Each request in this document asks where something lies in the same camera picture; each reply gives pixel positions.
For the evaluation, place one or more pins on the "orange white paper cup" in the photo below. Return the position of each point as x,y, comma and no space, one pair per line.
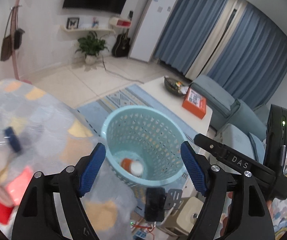
133,167

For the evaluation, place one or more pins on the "pink tissue pack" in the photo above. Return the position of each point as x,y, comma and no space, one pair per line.
17,187

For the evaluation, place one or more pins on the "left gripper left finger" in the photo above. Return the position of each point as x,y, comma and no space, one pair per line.
88,168

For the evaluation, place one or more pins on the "dark snack bowl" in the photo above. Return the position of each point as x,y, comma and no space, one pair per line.
174,86

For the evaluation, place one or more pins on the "clear plastic bottle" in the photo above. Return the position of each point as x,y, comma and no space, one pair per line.
9,146

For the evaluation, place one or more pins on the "white wall shelf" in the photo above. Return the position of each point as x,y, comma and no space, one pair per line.
87,29

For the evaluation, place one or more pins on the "red white wall box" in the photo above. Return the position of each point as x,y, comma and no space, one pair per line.
120,22

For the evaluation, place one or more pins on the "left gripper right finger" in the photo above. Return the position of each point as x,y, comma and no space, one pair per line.
196,166

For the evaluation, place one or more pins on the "orange box on table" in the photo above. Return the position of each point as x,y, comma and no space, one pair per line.
195,103

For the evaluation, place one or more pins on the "framed butterfly picture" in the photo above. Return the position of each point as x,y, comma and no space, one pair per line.
72,23

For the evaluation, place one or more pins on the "green potted plant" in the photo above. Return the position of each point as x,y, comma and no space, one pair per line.
91,46

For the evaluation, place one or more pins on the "brown hanging bag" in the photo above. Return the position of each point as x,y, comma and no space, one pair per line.
6,48

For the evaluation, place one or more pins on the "black phone on stand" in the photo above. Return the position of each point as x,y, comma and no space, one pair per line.
155,202

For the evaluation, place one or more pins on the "black acoustic guitar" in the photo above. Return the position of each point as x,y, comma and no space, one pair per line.
122,45

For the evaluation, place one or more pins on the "black hanging bag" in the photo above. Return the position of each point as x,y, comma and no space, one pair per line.
18,38

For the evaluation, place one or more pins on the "teal sofa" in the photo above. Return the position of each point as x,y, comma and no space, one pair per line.
236,124

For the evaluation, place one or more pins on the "white standing air conditioner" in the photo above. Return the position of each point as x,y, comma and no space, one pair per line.
150,29

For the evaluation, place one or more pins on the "blue curtains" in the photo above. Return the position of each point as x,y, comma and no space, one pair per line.
247,57

